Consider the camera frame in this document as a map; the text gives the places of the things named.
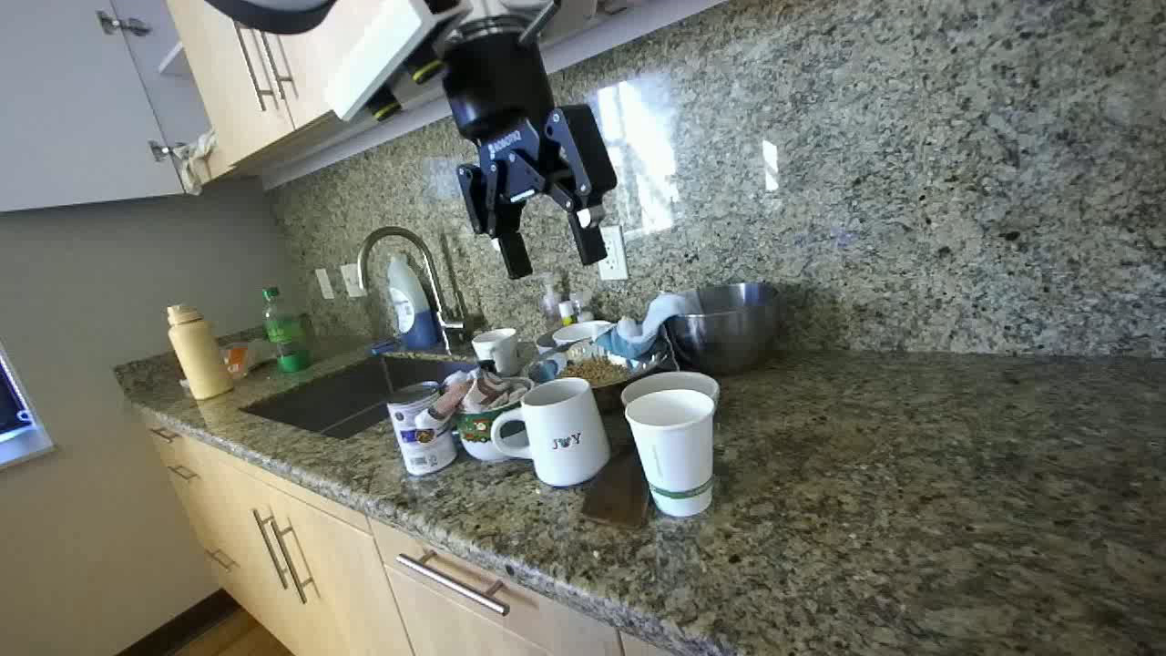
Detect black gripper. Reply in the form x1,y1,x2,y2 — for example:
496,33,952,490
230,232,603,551
450,99,620,285

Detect green striped white paper cup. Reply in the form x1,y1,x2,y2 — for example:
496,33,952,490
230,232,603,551
620,385,721,521

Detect silver metal bowl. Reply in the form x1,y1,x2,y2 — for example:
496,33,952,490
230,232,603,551
669,281,783,376

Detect clear soap dispenser bottle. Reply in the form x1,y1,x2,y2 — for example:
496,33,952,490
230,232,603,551
538,271,575,332

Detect small white mug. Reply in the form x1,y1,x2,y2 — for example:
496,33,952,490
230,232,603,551
471,325,529,379

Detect chrome kitchen faucet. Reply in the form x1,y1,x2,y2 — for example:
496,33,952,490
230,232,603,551
356,225,473,357

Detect white and blue bottle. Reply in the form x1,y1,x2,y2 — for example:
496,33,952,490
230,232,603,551
383,247,449,357

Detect large white printed mug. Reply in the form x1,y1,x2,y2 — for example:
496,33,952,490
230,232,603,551
488,376,614,492

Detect white labelled tin can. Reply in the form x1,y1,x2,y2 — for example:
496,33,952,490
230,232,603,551
383,379,462,479

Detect steel kitchen sink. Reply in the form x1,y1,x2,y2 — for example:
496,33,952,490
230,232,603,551
235,350,471,442

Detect green plastic bottle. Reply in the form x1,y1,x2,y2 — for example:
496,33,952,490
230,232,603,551
257,285,315,379

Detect small orange object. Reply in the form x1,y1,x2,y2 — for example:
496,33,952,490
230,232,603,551
217,338,267,384

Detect beige insulated bottle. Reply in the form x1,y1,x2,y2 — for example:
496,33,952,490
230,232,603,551
164,302,235,405

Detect light wood upper cabinet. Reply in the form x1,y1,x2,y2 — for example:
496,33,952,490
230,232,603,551
159,0,424,191

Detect light wood lower cabinets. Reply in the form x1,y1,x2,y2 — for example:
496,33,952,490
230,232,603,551
133,408,685,656

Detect white upper cabinet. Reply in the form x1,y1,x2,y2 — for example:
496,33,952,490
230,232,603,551
0,0,213,218

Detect white framed blue screen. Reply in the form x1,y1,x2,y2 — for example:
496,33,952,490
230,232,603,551
0,342,57,474

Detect metal cabinet door handle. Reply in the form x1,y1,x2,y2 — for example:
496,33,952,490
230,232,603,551
273,514,324,608
246,506,292,596
263,18,302,106
96,6,158,42
145,129,217,173
234,21,278,116

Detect metal drawer handle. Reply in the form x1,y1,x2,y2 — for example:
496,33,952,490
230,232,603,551
393,551,513,620

